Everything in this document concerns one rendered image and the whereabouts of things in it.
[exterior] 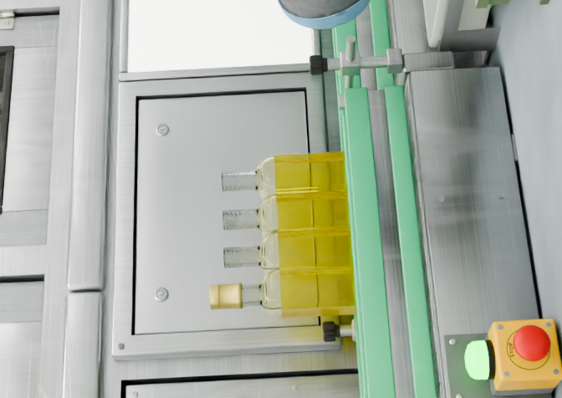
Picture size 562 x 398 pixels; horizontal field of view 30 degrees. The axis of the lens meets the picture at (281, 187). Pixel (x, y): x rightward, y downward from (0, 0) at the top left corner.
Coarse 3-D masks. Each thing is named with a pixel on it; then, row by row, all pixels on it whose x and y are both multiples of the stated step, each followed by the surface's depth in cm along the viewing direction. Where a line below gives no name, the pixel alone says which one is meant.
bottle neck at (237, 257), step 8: (224, 248) 146; (232, 248) 146; (240, 248) 146; (248, 248) 146; (256, 248) 146; (224, 256) 145; (232, 256) 145; (240, 256) 145; (248, 256) 145; (256, 256) 145; (224, 264) 145; (232, 264) 145; (240, 264) 145; (248, 264) 145; (256, 264) 146
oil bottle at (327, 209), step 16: (304, 192) 148; (320, 192) 147; (336, 192) 147; (272, 208) 147; (288, 208) 147; (304, 208) 146; (320, 208) 146; (336, 208) 146; (272, 224) 146; (288, 224) 146; (304, 224) 146; (320, 224) 146; (336, 224) 146
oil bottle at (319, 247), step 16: (272, 240) 144; (288, 240) 144; (304, 240) 144; (320, 240) 144; (336, 240) 144; (272, 256) 143; (288, 256) 143; (304, 256) 143; (320, 256) 143; (336, 256) 143; (352, 256) 143
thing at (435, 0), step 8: (424, 0) 149; (432, 0) 149; (440, 0) 134; (424, 8) 149; (432, 8) 148; (440, 8) 136; (432, 16) 148; (440, 16) 138; (432, 24) 147; (440, 24) 139; (432, 32) 142; (440, 32) 143; (432, 40) 143
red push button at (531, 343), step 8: (520, 328) 115; (528, 328) 115; (536, 328) 114; (520, 336) 114; (528, 336) 114; (536, 336) 114; (544, 336) 114; (520, 344) 114; (528, 344) 114; (536, 344) 114; (544, 344) 114; (520, 352) 114; (528, 352) 113; (536, 352) 113; (544, 352) 113; (528, 360) 114; (536, 360) 114
